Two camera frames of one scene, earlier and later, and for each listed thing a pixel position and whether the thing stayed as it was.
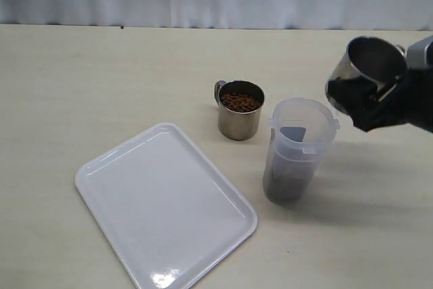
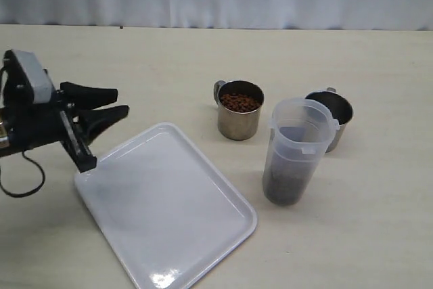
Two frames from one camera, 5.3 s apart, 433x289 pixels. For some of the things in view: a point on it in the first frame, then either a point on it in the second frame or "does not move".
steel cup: (373, 59) -> (342, 112)
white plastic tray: (165, 216) does not move
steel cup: (239, 108) does not move
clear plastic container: (302, 131) does not move
